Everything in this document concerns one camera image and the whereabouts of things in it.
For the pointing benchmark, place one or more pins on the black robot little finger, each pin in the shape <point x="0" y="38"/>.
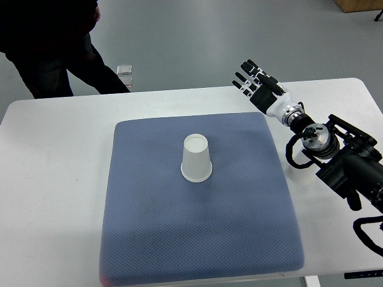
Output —
<point x="243" y="89"/>

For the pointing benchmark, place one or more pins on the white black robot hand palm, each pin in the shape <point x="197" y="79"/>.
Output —
<point x="283" y="108"/>

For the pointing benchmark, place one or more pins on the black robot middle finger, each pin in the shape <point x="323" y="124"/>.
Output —
<point x="247" y="69"/>

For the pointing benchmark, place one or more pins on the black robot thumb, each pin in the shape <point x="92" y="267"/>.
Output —
<point x="270" y="84"/>

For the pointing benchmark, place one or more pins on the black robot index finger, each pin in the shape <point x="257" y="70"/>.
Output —
<point x="256" y="72"/>

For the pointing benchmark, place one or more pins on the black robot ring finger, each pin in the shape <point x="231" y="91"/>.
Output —
<point x="248" y="83"/>

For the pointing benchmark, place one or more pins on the white paper cup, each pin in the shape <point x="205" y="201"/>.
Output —
<point x="302" y="176"/>
<point x="196" y="164"/>

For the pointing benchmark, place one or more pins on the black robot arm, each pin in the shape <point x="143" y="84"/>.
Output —
<point x="346" y="156"/>

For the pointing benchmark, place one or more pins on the white paper cup on mat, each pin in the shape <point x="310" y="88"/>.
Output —
<point x="196" y="164"/>

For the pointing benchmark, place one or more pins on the brown cardboard box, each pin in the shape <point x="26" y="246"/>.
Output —
<point x="351" y="6"/>

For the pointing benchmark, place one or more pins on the lower metal floor socket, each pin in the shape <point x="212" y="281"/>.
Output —
<point x="126" y="80"/>

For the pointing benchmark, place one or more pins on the metal floor socket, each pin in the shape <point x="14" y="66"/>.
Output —
<point x="124" y="69"/>
<point x="126" y="80"/>

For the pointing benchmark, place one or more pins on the upper metal floor socket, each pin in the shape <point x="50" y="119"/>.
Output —
<point x="124" y="69"/>

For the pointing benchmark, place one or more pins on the black tripod leg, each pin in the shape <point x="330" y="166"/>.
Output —
<point x="378" y="16"/>

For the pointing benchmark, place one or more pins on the blue textured cushion mat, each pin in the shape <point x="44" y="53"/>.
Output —
<point x="159" y="227"/>

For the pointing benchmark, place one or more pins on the white table leg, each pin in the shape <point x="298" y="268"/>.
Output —
<point x="312" y="281"/>

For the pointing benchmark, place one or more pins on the black table control panel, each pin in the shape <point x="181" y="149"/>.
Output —
<point x="363" y="274"/>

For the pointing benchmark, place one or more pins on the person in dark clothes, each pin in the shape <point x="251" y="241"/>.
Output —
<point x="48" y="40"/>

